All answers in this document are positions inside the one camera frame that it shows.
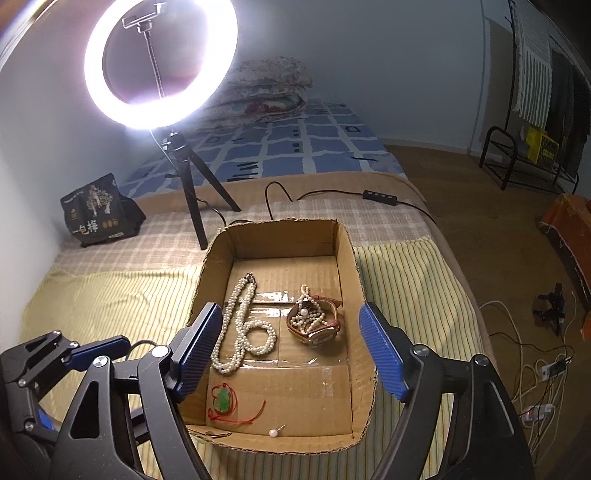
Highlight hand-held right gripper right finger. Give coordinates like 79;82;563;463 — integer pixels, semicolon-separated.
358;302;537;480

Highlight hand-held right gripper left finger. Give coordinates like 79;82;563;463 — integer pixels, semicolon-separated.
50;302;223;480

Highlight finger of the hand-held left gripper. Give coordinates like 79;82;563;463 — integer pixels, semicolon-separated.
0;329;133;394
7;400;62;446

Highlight green pendant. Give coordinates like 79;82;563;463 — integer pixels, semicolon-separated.
206;383;268;424

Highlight brown strap wristwatch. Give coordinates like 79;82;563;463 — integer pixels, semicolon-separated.
287;295;345;348

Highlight long pearl necklace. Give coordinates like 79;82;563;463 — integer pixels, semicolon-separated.
211;272;273;374

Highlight pearl bracelet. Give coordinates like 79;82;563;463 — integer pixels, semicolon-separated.
290;284;325;331

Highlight cardboard box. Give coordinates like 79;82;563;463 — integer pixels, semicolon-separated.
177;217;378;456

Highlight yellow striped blanket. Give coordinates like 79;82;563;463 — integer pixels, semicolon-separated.
21;235;484;480

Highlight beige plaid blanket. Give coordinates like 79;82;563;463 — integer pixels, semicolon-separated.
44;170;440;288

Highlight black printed snack bag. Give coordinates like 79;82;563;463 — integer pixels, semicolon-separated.
59;173;147;248

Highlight black tripod stand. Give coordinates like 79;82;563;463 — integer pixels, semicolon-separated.
161;131;241;250

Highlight white power strip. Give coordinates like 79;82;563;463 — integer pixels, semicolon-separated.
537;357;569;380

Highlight small black floor tripod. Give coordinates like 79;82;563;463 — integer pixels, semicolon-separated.
531;282;567;336

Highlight blue patterned bed sheet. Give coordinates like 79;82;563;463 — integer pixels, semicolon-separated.
117;99;408;193

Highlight black metal clothes rack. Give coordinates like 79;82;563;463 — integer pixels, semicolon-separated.
477;0;583;195

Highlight stacked pillows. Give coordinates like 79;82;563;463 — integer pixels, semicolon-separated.
202;85;308;126

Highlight yellow box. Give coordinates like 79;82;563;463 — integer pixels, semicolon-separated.
523;125;560;165

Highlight black hanging garment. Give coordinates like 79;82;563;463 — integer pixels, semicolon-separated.
567;68;591;182

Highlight dark green hanging garment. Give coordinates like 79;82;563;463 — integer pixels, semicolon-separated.
544;50;574;140

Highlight white striped towel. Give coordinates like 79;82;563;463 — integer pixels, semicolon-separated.
510;0;555;126

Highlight metal phone clip holder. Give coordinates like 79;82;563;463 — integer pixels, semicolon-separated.
122;2;170;34

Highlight white cable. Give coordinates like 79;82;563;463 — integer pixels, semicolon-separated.
477;299;583;463

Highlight black cable with inline remote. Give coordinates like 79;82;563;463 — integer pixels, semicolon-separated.
265;181;435;228

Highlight white ring light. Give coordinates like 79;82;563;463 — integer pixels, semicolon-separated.
84;0;240;135

